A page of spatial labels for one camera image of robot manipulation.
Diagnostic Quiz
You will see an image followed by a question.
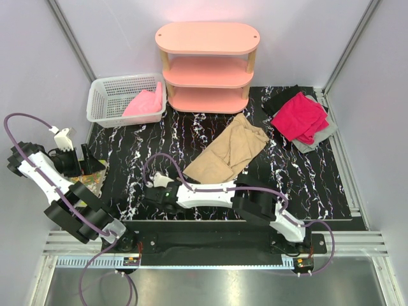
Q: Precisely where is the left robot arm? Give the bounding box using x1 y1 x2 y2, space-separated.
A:
8 142 138 252

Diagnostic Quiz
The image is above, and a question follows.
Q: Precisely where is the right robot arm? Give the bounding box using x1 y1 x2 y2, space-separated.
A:
143 173 312 254

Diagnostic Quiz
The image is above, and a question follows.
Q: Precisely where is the green treehouse book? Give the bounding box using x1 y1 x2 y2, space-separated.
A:
68 160 109 198

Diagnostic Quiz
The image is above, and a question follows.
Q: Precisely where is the white plastic basket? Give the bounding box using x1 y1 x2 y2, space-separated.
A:
86 73 167 128

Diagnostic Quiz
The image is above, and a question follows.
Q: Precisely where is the pink t-shirt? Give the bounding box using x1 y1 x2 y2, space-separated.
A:
122 82 163 117

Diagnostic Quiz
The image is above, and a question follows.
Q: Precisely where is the pink three-tier shelf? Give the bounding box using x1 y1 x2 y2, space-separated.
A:
155 22 260 114

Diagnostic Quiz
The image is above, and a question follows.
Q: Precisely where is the black t-shirt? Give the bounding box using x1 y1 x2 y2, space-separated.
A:
262 85 301 117

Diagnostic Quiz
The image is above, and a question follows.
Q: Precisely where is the black marble mat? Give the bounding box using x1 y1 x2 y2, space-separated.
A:
88 87 351 222

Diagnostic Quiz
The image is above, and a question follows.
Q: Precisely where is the grey t-shirt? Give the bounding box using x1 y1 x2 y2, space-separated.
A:
291 93 337 153

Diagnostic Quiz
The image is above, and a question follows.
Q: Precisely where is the magenta t-shirt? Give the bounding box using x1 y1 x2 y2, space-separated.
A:
271 92 329 145

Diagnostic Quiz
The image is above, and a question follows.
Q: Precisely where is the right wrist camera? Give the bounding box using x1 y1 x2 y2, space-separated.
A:
145 172 174 188

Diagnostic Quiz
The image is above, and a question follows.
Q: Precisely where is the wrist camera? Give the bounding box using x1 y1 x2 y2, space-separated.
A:
145 172 174 188
49 126 76 152

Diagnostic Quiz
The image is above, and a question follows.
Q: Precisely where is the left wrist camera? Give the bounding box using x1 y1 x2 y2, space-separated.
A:
49 126 76 152

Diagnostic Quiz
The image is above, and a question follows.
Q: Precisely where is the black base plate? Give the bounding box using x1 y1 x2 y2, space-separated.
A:
111 220 332 266

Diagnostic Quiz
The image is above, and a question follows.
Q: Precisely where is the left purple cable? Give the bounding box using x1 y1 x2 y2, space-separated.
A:
3 113 138 306

